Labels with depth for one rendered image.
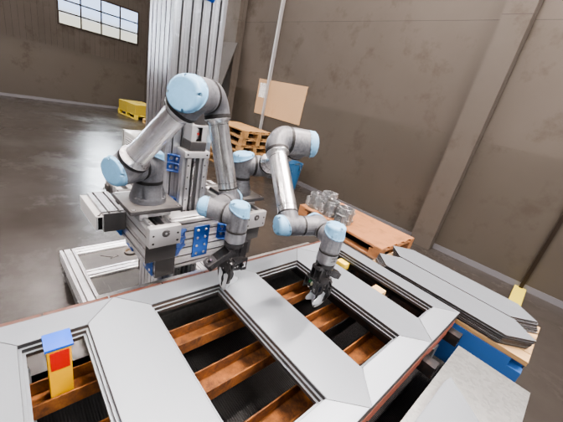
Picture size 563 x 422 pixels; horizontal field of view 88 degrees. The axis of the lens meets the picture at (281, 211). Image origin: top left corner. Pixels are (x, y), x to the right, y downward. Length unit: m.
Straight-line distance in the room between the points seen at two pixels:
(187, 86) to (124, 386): 0.83
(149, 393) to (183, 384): 0.08
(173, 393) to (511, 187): 4.33
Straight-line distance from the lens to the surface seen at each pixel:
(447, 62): 4.98
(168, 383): 0.91
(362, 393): 1.01
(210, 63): 1.59
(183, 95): 1.00
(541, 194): 4.61
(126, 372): 0.94
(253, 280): 1.26
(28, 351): 1.08
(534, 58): 4.77
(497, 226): 4.70
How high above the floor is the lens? 1.57
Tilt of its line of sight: 21 degrees down
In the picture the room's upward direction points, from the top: 13 degrees clockwise
